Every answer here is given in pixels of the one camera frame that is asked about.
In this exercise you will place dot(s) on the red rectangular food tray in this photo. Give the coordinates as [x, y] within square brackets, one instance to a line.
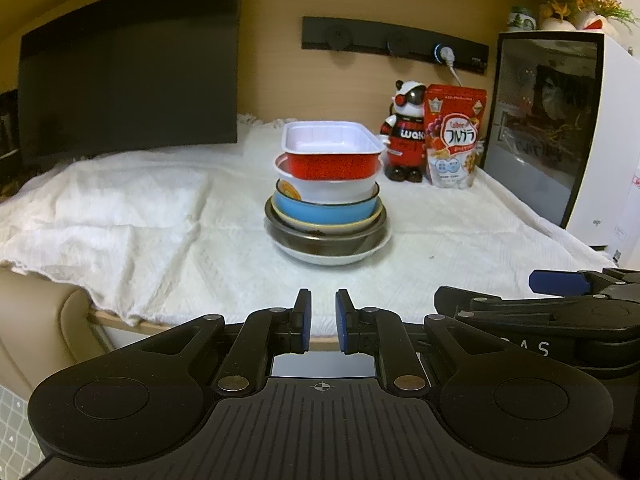
[332, 165]

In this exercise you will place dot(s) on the stainless steel bowl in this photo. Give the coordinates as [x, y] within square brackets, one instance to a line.
[325, 246]

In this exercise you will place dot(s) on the white plastic bowl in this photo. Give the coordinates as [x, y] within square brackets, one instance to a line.
[330, 191]

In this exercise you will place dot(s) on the red cereal bag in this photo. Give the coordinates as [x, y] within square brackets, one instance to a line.
[456, 135]

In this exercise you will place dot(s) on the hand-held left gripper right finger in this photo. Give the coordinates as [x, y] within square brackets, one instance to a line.
[343, 321]

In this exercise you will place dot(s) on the white red figurine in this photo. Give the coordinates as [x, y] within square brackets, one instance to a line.
[597, 25]

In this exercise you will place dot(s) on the black wall power strip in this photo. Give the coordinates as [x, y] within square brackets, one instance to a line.
[370, 35]

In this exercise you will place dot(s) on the blue enamel bowl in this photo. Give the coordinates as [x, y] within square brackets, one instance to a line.
[320, 214]

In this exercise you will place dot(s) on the black monitor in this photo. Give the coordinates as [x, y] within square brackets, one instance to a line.
[125, 70]

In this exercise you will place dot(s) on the white floral plate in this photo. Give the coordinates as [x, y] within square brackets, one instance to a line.
[330, 260]

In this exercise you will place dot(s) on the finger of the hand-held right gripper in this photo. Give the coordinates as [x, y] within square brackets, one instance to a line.
[452, 299]
[555, 281]

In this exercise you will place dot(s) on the grey grid mat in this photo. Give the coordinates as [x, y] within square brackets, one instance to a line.
[15, 440]

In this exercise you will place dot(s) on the red black robot figurine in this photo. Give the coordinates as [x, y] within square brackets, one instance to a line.
[405, 135]

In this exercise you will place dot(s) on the yellow artificial flowers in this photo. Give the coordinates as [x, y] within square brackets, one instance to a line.
[602, 2]

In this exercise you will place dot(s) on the white vase yellow flowers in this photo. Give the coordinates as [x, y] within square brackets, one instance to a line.
[557, 22]

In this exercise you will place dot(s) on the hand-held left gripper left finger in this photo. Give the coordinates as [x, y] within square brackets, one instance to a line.
[302, 321]

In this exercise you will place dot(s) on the white computer case glass panel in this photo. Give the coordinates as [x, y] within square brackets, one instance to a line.
[615, 135]

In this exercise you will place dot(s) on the beige chair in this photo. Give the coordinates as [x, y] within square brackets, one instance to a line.
[40, 330]

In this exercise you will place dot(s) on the white table cloth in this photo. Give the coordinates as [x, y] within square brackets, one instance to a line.
[125, 220]

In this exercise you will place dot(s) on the cream floral rice bowl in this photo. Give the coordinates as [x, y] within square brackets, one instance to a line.
[300, 226]

